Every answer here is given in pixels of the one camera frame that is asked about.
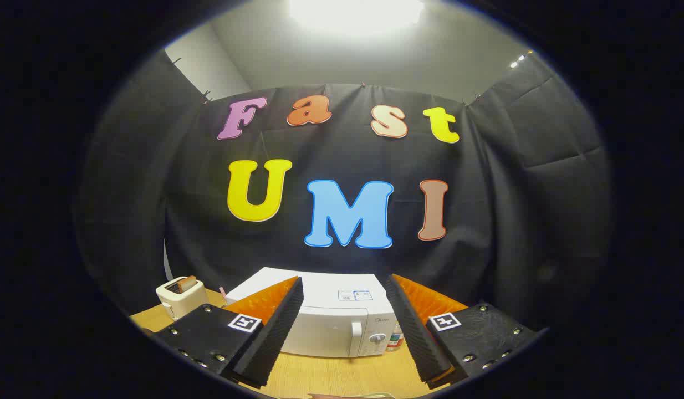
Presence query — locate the white toaster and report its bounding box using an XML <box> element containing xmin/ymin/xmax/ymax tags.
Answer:
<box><xmin>156</xmin><ymin>276</ymin><xmax>210</xmax><ymax>321</ymax></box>

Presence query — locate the ceiling light panel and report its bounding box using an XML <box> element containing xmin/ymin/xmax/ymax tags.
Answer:
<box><xmin>289</xmin><ymin>0</ymin><xmax>426</xmax><ymax>34</ymax></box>

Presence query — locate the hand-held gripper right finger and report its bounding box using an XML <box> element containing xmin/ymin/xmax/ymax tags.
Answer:
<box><xmin>385</xmin><ymin>273</ymin><xmax>542</xmax><ymax>388</ymax></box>

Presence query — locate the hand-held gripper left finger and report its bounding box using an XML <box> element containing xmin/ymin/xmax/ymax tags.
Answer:
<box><xmin>152</xmin><ymin>275</ymin><xmax>305</xmax><ymax>388</ymax></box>

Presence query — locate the white microwave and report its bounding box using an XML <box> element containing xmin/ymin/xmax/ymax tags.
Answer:
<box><xmin>226</xmin><ymin>267</ymin><xmax>401</xmax><ymax>359</ymax></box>

